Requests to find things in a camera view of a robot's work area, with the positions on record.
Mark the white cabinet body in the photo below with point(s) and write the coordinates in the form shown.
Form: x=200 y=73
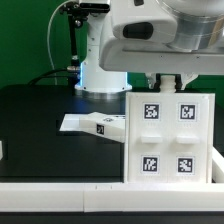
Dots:
x=169 y=97

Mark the flat white base sheet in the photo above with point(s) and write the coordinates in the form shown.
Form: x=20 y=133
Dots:
x=71 y=122

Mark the small white cabinet panel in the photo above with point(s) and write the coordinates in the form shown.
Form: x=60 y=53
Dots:
x=146 y=141

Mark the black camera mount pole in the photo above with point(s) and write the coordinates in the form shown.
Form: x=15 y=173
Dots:
x=76 y=18

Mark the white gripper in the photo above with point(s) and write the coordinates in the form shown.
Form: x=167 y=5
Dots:
x=151 y=58

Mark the white cabinet top block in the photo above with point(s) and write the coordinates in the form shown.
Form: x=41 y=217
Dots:
x=112 y=134

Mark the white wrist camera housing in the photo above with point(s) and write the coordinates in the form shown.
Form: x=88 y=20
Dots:
x=143 y=20

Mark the white cabinet door panel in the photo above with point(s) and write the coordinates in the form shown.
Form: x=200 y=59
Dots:
x=191 y=135

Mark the white fence bar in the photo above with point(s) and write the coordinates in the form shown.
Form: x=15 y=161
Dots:
x=217 y=167
x=110 y=197

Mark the white right fence bar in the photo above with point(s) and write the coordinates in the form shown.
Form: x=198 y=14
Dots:
x=217 y=167

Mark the white front fence bar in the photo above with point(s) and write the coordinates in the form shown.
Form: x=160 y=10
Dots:
x=110 y=197

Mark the white left edge block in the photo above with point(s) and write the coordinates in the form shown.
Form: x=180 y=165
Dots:
x=1 y=150

